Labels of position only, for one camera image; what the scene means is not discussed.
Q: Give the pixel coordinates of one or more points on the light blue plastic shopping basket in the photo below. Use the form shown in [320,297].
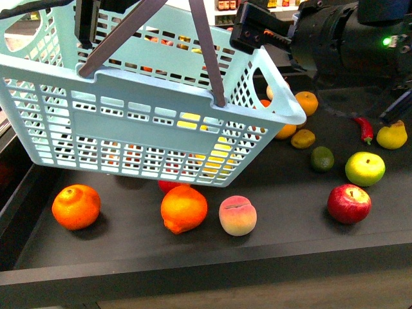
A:
[123,119]

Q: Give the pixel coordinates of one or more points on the white round pear with stem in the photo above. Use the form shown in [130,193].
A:
[269,93]

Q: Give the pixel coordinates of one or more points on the large bumpy orange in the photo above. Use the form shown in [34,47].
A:
[76,207]

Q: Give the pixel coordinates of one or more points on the red yellow apple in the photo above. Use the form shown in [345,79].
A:
[166,186]

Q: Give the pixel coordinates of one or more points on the orange tangerine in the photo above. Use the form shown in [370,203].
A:
[265,103]

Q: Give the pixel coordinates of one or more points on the pink peach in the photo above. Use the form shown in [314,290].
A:
[238,216]

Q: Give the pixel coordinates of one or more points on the red chili pepper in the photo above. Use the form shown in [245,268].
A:
[366,130]

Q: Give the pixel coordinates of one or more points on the orange yellow mango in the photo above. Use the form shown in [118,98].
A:
[183,208]

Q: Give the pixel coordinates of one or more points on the yellow lemon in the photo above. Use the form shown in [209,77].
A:
[220,161]

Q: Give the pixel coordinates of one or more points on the dark green avocado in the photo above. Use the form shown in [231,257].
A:
[322,159]

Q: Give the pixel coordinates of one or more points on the yellow orange fruit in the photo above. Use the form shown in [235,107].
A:
[286,132]

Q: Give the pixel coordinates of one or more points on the green apple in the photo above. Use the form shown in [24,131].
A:
[365,169]

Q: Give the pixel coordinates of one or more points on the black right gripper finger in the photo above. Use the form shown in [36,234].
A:
[255,26]

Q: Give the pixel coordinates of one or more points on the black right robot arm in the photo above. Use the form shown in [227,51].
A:
[392,90]

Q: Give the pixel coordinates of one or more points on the yellow round pear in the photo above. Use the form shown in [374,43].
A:
[308,101]

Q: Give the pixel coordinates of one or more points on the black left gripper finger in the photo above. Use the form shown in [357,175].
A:
[86,15]

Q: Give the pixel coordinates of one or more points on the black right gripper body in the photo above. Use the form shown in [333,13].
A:
[344,39]

